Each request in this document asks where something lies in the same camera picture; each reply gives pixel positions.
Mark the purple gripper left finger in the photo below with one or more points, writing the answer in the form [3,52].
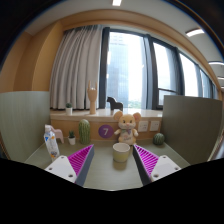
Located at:
[75,167]

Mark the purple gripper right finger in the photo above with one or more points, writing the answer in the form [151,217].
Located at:
[154,163]

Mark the clear plastic water bottle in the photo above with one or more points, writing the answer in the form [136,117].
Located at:
[51,143]

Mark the small potted plant white pot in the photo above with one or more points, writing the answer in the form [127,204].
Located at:
[71,137]

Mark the round green cactus figure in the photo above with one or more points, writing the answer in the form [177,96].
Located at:
[158,139]

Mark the cream ceramic cup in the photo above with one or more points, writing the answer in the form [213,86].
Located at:
[121,152]

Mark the tall green cactus figure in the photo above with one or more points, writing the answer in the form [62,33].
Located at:
[84,131]

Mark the beige plush mouse toy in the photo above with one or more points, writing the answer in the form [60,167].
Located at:
[126,127]

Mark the purple number seven sticker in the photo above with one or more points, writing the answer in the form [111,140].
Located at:
[105,131]

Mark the green right partition panel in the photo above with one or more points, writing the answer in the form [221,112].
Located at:
[191,126]

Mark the green partition panel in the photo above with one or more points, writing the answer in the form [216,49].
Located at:
[23,116]
[191,126]

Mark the potted plant on ledge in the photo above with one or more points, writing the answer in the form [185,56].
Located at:
[69,109]

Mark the green left partition panel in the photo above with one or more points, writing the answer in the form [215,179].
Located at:
[23,116]

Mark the black horse figurine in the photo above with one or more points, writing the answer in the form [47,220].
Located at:
[114,104]

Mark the wooden hand model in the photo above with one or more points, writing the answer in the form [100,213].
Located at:
[92,96]

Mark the grey curtain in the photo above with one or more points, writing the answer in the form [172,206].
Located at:
[77,62]

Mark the white wall socket left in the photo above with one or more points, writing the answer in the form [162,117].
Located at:
[143,126]

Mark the white wall socket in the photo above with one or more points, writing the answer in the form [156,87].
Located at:
[143,126]
[155,125]

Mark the white wall socket right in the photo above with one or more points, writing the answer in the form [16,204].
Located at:
[155,125]

